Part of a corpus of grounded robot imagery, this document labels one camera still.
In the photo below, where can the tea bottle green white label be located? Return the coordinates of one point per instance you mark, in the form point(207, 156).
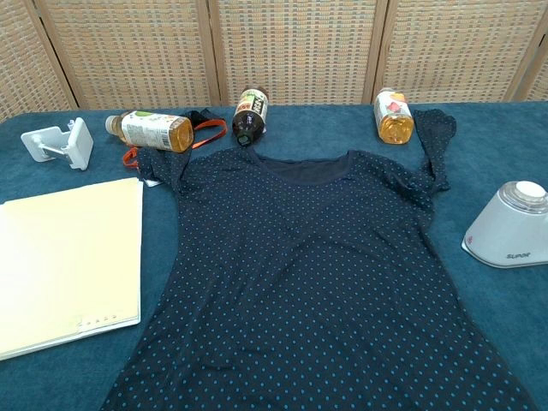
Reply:
point(150, 130)

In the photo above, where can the white handheld steam iron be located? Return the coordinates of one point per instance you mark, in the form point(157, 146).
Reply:
point(505, 231)

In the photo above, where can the dark drink bottle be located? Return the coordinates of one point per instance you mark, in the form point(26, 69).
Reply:
point(250, 120)

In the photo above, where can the white folding phone stand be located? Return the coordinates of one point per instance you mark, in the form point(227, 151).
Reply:
point(79, 143)

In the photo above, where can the woven folding screen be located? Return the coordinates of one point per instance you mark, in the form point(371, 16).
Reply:
point(128, 51)

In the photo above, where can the blue carpet table cover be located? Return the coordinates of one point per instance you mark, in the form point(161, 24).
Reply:
point(492, 150)

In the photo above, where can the cream paper folder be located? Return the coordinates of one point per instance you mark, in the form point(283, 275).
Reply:
point(64, 265)

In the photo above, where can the navy polka dot shirt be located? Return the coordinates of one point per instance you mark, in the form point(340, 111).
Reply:
point(299, 257)

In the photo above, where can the tea bottle red orange label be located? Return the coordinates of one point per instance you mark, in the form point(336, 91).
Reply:
point(394, 120)

